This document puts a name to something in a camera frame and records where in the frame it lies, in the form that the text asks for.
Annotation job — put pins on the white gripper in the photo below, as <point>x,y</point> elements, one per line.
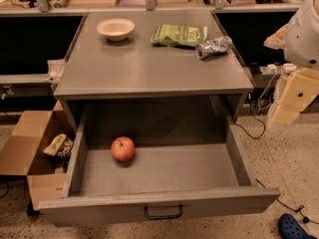
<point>303,39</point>

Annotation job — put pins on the red apple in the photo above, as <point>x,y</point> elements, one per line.
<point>123,148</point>

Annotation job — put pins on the open grey drawer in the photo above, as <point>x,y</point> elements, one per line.
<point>187,152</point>

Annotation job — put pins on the grey cabinet counter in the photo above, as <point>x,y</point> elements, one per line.
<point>134,68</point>

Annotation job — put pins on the white power strip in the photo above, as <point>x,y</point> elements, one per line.
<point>286,68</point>

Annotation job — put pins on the crushed silver can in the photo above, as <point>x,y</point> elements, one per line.
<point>215,46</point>

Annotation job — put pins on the green chip bag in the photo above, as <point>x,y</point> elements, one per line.
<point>178,36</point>

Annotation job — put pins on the blue clog shoe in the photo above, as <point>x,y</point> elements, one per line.
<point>289,228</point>

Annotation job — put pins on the white bowl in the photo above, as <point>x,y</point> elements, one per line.
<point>116,29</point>

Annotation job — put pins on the snack bag in box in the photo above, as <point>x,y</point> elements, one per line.
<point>60,146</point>

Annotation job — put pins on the cardboard box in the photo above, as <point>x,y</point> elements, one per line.
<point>22,154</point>

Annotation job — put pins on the black drawer handle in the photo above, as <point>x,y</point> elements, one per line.
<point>163,212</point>

